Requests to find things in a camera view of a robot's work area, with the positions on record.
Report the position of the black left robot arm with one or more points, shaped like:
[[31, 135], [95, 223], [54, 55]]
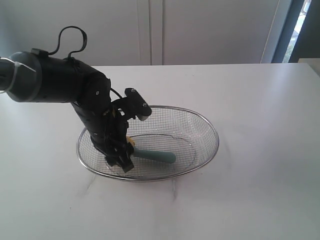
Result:
[[33, 78]]

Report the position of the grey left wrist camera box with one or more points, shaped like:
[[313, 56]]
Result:
[[137, 105]]

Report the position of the teal handled vegetable peeler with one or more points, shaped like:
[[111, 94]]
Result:
[[159, 156]]

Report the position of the white cabinet corner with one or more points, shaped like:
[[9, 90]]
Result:
[[314, 63]]

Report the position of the yellow lemon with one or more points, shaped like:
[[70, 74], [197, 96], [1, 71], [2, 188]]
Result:
[[130, 140]]

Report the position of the oval metal wire basket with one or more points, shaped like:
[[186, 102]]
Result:
[[183, 132]]

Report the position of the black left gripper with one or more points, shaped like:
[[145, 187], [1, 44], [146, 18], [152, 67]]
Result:
[[108, 135]]

